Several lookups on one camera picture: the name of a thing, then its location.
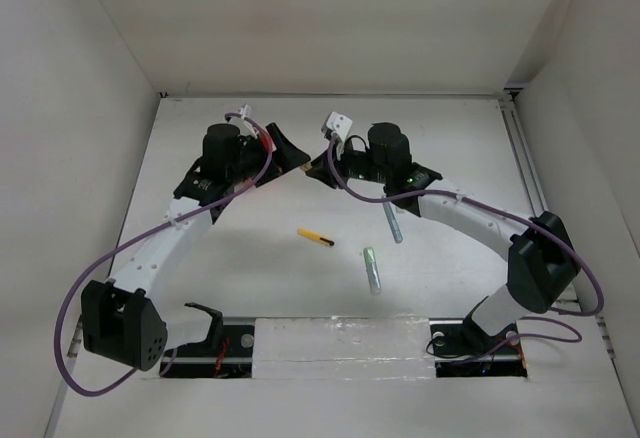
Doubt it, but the orange round divided container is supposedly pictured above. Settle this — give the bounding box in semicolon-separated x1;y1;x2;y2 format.
258;135;273;152

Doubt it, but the white foam block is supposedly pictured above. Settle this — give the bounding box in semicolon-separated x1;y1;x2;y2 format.
252;316;435;381

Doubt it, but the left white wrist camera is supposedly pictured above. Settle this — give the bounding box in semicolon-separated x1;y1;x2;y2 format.
238;104;259;137

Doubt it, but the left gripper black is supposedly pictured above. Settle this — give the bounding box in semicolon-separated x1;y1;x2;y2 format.
227;124;309;187

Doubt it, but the yellow utility knife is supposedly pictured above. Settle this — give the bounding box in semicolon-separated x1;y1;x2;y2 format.
297;229;335;247

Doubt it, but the green capped marker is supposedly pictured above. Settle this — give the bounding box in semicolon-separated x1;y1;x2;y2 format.
363;247;382;296

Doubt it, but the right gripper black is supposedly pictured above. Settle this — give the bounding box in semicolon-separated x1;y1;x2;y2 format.
305;136;391;190

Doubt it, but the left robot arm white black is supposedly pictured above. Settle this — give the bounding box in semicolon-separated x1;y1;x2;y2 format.
81;123;310;371

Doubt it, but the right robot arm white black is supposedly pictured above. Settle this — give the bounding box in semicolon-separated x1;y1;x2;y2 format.
305;116;581;355

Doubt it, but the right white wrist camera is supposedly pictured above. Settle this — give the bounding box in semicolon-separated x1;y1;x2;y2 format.
321;111;353;157

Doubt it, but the blue pen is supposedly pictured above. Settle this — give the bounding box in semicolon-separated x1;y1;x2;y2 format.
382;202;403;244

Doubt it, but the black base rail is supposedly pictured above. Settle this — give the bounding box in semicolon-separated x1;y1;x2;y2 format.
159;318;255;379

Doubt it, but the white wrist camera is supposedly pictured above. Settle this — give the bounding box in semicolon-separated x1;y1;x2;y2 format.
321;111;353;157
238;104;259;137

